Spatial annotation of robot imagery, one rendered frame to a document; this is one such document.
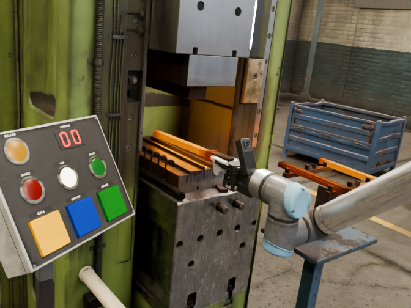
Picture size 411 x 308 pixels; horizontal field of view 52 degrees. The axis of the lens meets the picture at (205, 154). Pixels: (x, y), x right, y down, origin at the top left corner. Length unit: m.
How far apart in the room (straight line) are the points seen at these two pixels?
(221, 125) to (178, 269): 0.61
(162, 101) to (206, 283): 0.78
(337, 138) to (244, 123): 3.46
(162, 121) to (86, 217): 0.94
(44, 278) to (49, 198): 0.28
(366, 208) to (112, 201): 0.64
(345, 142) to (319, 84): 5.43
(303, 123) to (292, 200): 4.20
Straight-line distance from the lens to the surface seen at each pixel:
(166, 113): 1.85
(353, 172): 1.82
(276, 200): 1.16
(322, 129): 5.18
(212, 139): 1.75
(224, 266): 1.59
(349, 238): 1.87
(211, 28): 1.32
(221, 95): 1.70
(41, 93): 1.63
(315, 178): 1.63
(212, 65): 1.34
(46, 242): 0.91
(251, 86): 1.64
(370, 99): 9.66
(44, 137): 0.99
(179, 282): 1.47
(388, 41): 9.56
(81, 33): 1.26
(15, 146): 0.93
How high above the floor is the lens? 1.43
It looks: 16 degrees down
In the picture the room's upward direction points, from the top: 6 degrees clockwise
